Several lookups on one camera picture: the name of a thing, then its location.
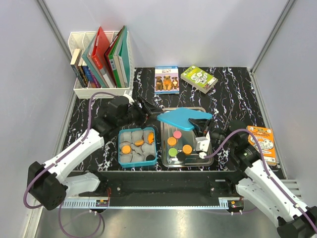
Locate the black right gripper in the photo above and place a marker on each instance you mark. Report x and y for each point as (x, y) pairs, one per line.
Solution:
(200, 126)

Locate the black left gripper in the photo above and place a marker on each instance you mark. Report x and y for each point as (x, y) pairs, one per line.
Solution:
(147, 110)

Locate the teal box lid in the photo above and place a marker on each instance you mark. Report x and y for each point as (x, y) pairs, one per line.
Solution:
(179, 117)

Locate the orange fish shaped cookie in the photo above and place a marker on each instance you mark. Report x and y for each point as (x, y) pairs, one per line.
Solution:
(150, 137)

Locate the orange round cracker cookie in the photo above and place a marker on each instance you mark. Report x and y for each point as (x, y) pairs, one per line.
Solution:
(172, 141)
(139, 142)
(187, 149)
(126, 149)

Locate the black sandwich cookie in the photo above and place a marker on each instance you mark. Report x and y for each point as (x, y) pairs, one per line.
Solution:
(181, 156)
(150, 157)

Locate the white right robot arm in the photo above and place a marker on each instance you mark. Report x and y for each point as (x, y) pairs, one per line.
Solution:
(292, 217)

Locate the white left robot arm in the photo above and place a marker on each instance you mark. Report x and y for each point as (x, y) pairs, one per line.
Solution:
(49, 183)

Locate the pink round cookie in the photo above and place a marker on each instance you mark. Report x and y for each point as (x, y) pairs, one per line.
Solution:
(177, 134)

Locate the green round cookie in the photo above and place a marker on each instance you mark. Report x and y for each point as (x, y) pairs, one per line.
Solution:
(172, 152)

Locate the teal cookie box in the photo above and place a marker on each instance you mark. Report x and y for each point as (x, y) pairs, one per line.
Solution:
(137, 156)

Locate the dog picture book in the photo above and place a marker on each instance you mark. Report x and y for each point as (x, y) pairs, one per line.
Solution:
(166, 80)

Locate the orange book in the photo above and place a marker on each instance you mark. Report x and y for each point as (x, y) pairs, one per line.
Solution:
(265, 139)

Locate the dark blue paperback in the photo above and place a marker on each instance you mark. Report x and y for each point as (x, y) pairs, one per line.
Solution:
(88, 75)

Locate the teal grey book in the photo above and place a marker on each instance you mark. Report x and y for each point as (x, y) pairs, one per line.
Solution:
(88, 41)

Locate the tan spine paperback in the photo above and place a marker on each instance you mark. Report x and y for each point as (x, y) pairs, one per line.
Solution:
(74, 65)

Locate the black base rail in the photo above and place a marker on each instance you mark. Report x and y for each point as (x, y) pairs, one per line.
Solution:
(167, 189)

